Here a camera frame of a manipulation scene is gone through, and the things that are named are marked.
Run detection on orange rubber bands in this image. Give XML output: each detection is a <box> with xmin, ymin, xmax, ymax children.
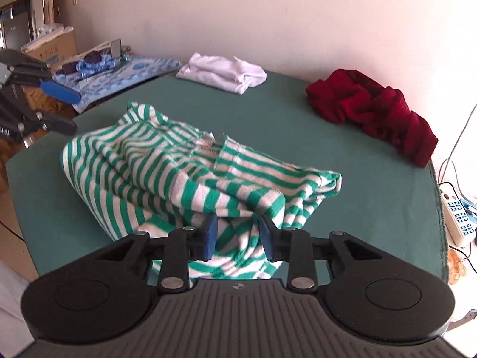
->
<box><xmin>447</xmin><ymin>248</ymin><xmax>468</xmax><ymax>286</ymax></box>

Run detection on dark red sweater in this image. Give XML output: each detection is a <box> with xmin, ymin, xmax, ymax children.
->
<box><xmin>306</xmin><ymin>69</ymin><xmax>439</xmax><ymax>168</ymax></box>

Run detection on green striped shirt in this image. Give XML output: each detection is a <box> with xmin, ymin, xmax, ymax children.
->
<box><xmin>60</xmin><ymin>101</ymin><xmax>343</xmax><ymax>280</ymax></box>

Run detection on thin black cable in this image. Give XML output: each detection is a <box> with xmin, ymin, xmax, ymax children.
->
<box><xmin>447</xmin><ymin>242</ymin><xmax>477</xmax><ymax>262</ymax></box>

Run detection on blue plastic bag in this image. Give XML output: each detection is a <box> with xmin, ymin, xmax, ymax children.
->
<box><xmin>61</xmin><ymin>58</ymin><xmax>116</xmax><ymax>81</ymax></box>

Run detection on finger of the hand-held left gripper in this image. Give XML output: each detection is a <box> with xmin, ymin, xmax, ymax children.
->
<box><xmin>7</xmin><ymin>72</ymin><xmax>80</xmax><ymax>105</ymax></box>
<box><xmin>18</xmin><ymin>111</ymin><xmax>78</xmax><ymax>146</ymax></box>

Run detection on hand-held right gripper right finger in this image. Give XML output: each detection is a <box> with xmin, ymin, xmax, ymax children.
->
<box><xmin>259</xmin><ymin>219</ymin><xmax>384</xmax><ymax>293</ymax></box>

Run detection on dark green table cover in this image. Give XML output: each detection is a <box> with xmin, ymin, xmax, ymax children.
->
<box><xmin>5</xmin><ymin>71</ymin><xmax>448</xmax><ymax>284</ymax></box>

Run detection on person's white clothing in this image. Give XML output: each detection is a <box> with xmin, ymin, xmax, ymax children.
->
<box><xmin>0</xmin><ymin>261</ymin><xmax>38</xmax><ymax>347</ymax></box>

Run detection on cardboard box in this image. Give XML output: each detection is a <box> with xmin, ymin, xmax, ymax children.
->
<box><xmin>20</xmin><ymin>24</ymin><xmax>77</xmax><ymax>71</ymax></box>

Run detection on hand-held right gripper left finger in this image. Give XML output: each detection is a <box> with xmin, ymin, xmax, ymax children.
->
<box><xmin>95</xmin><ymin>216</ymin><xmax>220</xmax><ymax>294</ymax></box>

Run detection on white power strip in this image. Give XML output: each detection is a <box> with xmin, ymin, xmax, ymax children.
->
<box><xmin>440</xmin><ymin>188</ymin><xmax>477</xmax><ymax>249</ymax></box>

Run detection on grey wall cable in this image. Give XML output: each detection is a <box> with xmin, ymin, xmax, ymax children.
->
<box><xmin>438</xmin><ymin>104</ymin><xmax>477</xmax><ymax>183</ymax></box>

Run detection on white desk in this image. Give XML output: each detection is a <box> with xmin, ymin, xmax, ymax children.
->
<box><xmin>432</xmin><ymin>149</ymin><xmax>477</xmax><ymax>344</ymax></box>

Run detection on grey appliance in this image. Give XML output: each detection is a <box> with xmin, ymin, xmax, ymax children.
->
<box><xmin>0</xmin><ymin>2</ymin><xmax>32</xmax><ymax>51</ymax></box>

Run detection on white folded shirt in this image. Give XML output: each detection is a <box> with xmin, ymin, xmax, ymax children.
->
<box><xmin>176</xmin><ymin>52</ymin><xmax>267</xmax><ymax>95</ymax></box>

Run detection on blue patterned cloth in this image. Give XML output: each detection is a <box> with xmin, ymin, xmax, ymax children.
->
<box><xmin>54</xmin><ymin>54</ymin><xmax>183</xmax><ymax>114</ymax></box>

